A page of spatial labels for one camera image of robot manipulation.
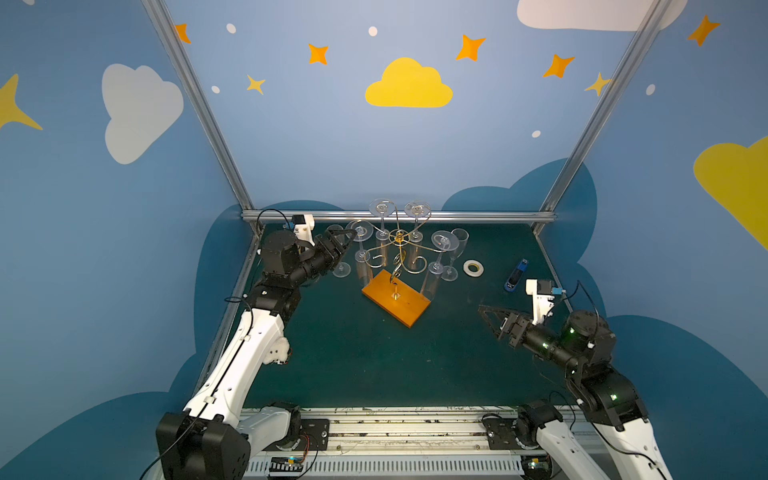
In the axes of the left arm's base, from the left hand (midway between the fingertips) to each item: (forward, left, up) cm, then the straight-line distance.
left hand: (352, 235), depth 70 cm
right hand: (-16, -32, -6) cm, 36 cm away
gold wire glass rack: (+4, -12, -33) cm, 36 cm away
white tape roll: (+15, -40, -36) cm, 56 cm away
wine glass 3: (+3, -3, -2) cm, 5 cm away
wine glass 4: (+12, -7, -2) cm, 14 cm away
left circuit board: (-42, +16, -39) cm, 60 cm away
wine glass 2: (+15, -32, -35) cm, 50 cm away
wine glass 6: (+1, -22, -3) cm, 22 cm away
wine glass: (+16, +8, -35) cm, 40 cm away
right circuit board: (-42, -47, -39) cm, 74 cm away
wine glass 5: (+12, -17, -2) cm, 21 cm away
